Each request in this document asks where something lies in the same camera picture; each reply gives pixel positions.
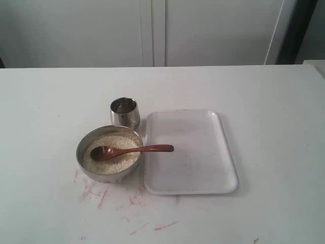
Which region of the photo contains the white cabinet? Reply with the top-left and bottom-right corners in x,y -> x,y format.
1,1 -> 295,68

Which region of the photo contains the small steel cup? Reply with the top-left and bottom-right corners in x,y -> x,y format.
110,97 -> 140,130

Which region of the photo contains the steel bowl of rice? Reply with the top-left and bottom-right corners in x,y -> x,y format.
76,125 -> 143,183

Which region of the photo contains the brown wooden spoon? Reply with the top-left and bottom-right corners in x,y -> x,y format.
90,144 -> 174,161

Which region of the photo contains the dark door frame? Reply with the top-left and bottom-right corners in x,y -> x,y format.
276,0 -> 324,65

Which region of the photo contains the white plastic tray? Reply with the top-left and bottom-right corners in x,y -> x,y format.
144,109 -> 238,195

